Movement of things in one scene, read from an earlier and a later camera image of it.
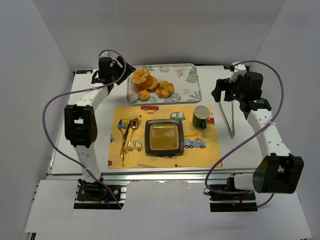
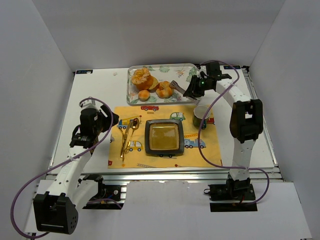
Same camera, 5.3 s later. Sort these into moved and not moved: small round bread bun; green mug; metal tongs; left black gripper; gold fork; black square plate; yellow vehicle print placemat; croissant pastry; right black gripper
Moved: left black gripper; right black gripper; metal tongs
Not moved: small round bread bun; yellow vehicle print placemat; green mug; gold fork; croissant pastry; black square plate
